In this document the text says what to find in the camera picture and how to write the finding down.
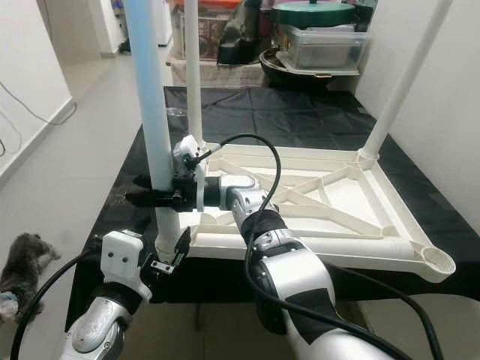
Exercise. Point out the clear plastic storage box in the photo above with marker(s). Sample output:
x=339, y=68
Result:
x=326, y=49

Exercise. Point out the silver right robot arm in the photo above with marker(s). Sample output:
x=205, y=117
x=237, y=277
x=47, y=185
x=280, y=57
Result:
x=300, y=285

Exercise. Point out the grey fluffy small dog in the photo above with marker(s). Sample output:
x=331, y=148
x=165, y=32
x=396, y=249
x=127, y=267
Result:
x=26, y=270

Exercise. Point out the green round lid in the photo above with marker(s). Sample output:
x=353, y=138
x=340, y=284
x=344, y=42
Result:
x=315, y=15

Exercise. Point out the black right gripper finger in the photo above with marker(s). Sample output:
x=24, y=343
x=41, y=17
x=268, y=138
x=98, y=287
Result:
x=146, y=199
x=145, y=181

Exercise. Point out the metal folding table frame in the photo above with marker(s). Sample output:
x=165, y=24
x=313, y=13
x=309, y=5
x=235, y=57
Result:
x=199, y=316

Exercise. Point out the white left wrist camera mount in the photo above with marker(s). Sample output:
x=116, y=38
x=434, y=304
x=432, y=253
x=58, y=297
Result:
x=124, y=259

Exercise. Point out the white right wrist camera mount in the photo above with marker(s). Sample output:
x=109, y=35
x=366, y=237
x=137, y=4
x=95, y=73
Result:
x=186, y=150

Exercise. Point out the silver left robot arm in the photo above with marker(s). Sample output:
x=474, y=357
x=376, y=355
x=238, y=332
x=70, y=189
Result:
x=97, y=334

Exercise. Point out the black round basin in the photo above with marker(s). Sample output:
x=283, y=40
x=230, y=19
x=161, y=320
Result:
x=285, y=79

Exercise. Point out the white plastic table leg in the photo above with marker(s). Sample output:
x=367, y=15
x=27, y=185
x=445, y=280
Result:
x=193, y=75
x=360, y=246
x=150, y=75
x=409, y=75

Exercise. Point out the orange lid storage box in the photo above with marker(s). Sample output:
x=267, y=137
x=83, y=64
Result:
x=214, y=37

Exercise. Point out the black tablecloth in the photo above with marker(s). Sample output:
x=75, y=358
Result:
x=270, y=112

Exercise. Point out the beige patterned box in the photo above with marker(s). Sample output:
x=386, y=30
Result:
x=232, y=75

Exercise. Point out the black plastic bag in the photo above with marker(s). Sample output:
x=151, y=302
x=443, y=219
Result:
x=240, y=41

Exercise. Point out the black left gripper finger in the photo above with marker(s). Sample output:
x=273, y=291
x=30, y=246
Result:
x=183, y=241

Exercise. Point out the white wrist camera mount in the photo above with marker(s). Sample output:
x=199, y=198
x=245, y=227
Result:
x=124, y=259
x=186, y=150

